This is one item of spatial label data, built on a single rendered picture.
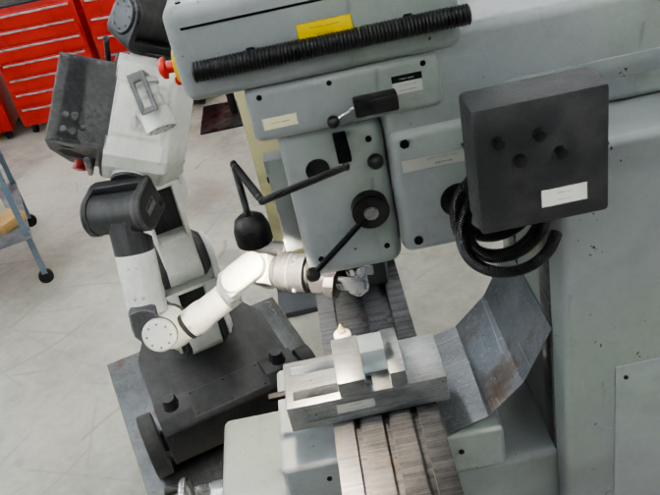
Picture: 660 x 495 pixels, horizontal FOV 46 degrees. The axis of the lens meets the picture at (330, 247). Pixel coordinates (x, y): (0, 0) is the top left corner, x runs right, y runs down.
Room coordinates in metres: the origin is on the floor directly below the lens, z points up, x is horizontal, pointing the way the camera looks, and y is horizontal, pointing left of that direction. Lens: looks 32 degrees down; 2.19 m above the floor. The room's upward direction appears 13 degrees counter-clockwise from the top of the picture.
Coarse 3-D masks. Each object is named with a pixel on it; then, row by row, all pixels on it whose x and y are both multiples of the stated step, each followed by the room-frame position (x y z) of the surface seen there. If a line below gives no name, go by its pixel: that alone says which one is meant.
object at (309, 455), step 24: (288, 432) 1.33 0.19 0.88; (312, 432) 1.31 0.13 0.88; (456, 432) 1.22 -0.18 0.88; (480, 432) 1.21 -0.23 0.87; (288, 456) 1.26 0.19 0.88; (312, 456) 1.24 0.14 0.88; (336, 456) 1.22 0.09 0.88; (456, 456) 1.21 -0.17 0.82; (480, 456) 1.20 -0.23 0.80; (504, 456) 1.20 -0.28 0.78; (288, 480) 1.22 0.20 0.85; (312, 480) 1.21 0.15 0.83; (336, 480) 1.21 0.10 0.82
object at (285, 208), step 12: (264, 156) 1.38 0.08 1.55; (276, 156) 1.37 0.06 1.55; (276, 168) 1.36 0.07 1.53; (276, 180) 1.36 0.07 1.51; (276, 204) 1.36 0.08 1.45; (288, 204) 1.36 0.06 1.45; (288, 216) 1.36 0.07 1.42; (288, 228) 1.36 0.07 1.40; (288, 240) 1.36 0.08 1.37; (300, 240) 1.36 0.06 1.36
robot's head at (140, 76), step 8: (136, 72) 1.59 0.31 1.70; (144, 72) 1.60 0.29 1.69; (128, 80) 1.59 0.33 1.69; (136, 80) 1.58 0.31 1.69; (144, 80) 1.58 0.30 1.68; (136, 88) 1.58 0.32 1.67; (136, 96) 1.57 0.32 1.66; (152, 96) 1.56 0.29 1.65; (152, 104) 1.55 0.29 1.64; (144, 112) 1.55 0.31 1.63
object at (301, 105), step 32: (384, 64) 1.26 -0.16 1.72; (416, 64) 1.25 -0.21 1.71; (256, 96) 1.26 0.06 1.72; (288, 96) 1.26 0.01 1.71; (320, 96) 1.26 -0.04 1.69; (352, 96) 1.26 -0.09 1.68; (416, 96) 1.25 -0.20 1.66; (256, 128) 1.26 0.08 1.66; (288, 128) 1.26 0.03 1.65; (320, 128) 1.26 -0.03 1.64
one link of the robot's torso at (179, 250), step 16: (160, 192) 1.96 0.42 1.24; (176, 192) 1.94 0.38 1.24; (176, 208) 1.98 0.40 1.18; (160, 224) 1.96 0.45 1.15; (176, 224) 1.98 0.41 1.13; (160, 240) 1.93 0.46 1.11; (176, 240) 1.92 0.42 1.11; (192, 240) 1.93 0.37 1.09; (160, 256) 1.91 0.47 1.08; (176, 256) 1.91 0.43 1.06; (192, 256) 1.92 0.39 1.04; (160, 272) 1.90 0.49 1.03; (176, 272) 1.90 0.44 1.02; (192, 272) 1.92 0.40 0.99
